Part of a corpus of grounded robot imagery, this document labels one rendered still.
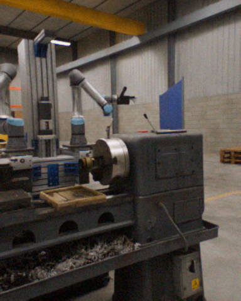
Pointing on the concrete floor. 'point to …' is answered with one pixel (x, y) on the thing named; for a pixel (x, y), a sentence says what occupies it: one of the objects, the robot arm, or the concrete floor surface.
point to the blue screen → (172, 107)
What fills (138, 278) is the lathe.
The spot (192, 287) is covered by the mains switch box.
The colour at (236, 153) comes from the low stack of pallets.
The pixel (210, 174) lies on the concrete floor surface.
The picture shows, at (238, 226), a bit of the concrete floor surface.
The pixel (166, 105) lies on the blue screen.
